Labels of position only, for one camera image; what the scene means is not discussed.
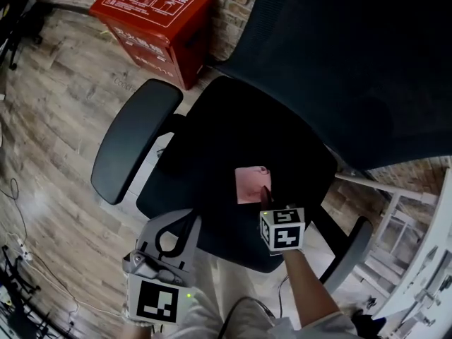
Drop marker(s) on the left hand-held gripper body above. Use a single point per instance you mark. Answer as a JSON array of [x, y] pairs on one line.
[[155, 302]]

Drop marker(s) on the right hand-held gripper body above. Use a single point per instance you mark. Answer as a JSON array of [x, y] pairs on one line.
[[286, 238]]

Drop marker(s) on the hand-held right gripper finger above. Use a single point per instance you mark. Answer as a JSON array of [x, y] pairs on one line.
[[265, 198]]

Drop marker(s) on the pink cloth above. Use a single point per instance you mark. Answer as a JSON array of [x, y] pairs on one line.
[[249, 185]]

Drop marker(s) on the black chair seat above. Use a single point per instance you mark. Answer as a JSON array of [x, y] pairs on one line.
[[229, 132]]

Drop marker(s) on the person's right forearm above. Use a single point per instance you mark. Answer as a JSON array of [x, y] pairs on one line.
[[310, 288]]

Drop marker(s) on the black chair armrest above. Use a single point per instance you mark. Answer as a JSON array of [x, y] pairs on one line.
[[349, 253], [136, 140]]

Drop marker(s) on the black mesh chair backrest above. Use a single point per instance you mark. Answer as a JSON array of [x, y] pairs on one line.
[[339, 65]]

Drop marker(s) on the black office chair base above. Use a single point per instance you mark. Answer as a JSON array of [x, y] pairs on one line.
[[21, 16]]

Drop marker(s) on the person's white trousers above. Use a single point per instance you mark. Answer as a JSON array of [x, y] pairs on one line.
[[226, 288]]

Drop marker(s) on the black stand legs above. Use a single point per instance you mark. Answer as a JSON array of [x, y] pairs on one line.
[[21, 295]]

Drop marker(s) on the white power strip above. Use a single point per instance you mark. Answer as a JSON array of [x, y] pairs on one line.
[[25, 251]]

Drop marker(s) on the white desk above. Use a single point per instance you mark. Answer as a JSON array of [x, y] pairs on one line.
[[434, 245]]

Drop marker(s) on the red fire extinguisher box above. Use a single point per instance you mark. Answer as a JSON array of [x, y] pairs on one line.
[[155, 23]]

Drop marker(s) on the white metal frame bar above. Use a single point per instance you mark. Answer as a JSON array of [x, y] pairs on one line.
[[385, 186]]

